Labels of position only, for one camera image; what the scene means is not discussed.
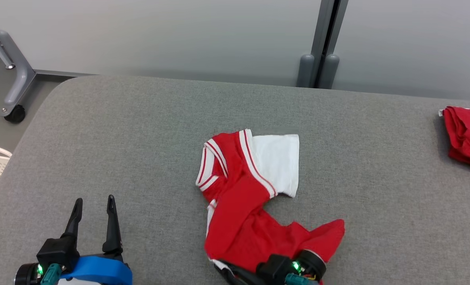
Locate red shorts with white trim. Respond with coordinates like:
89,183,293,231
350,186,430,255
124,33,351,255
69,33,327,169
438,106,470,176

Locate red white basketball jersey shirt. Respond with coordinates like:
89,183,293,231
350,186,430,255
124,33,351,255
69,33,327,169
195,129,346,274

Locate grey partition frame post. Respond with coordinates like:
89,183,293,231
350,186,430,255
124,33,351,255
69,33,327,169
296,0,350,89

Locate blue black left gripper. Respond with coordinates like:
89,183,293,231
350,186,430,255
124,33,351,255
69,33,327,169
14,194,133,285

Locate grey cart leg with caster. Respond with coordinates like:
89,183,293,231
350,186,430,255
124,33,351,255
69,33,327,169
0,6,37,124

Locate grey fabric sofa cushion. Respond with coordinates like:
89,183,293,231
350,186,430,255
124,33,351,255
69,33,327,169
0,75,470,285

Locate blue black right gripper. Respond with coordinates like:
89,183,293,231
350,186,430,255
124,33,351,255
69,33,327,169
214,249,327,285

